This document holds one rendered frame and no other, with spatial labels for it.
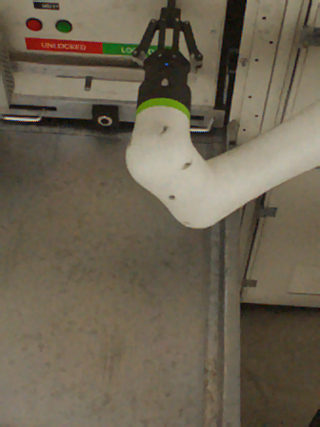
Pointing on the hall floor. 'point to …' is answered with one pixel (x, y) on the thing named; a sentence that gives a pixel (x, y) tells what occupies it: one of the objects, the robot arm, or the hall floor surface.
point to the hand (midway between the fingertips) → (170, 10)
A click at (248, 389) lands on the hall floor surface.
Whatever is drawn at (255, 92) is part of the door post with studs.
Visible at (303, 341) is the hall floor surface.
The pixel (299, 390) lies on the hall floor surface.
